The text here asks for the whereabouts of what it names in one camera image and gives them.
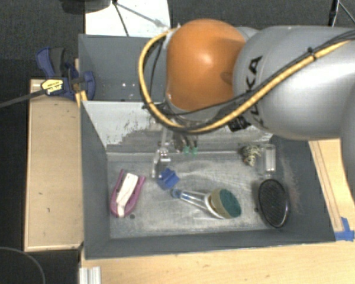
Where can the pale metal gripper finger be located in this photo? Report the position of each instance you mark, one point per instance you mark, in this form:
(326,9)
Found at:
(164,154)
(156,169)

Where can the blue plastic clip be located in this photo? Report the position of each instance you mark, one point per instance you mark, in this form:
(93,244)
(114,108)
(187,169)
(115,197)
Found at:
(167,178)

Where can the grey metal bin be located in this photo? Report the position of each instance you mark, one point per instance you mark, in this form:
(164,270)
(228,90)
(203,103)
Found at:
(195,170)

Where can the purple and white stapler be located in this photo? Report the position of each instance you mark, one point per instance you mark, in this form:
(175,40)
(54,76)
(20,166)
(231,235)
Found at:
(126,194)

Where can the clear glass jar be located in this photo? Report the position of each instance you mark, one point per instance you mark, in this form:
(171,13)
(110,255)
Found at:
(268,160)

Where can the pale wood board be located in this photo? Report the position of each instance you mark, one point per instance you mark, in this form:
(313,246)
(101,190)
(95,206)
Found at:
(54,173)

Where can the black oval mesh strainer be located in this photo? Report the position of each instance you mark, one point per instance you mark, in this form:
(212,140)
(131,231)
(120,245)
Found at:
(273,203)

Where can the black cylinder on white bracket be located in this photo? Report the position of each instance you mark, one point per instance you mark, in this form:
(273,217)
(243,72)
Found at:
(239,124)

